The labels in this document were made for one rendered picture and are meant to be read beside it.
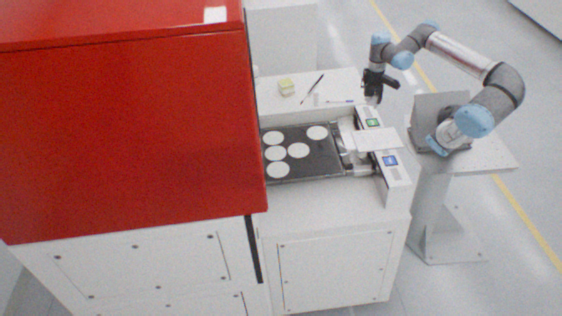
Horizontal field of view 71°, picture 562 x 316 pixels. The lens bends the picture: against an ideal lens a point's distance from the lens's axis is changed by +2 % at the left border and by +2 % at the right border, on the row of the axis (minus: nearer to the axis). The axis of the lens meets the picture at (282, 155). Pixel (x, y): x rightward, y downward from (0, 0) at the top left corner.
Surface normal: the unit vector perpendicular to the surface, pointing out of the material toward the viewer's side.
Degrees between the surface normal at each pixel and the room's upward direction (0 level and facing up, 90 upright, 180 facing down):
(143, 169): 90
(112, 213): 90
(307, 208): 0
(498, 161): 0
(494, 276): 0
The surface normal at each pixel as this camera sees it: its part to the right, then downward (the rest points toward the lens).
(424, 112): 0.00, 0.00
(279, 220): -0.06, -0.72
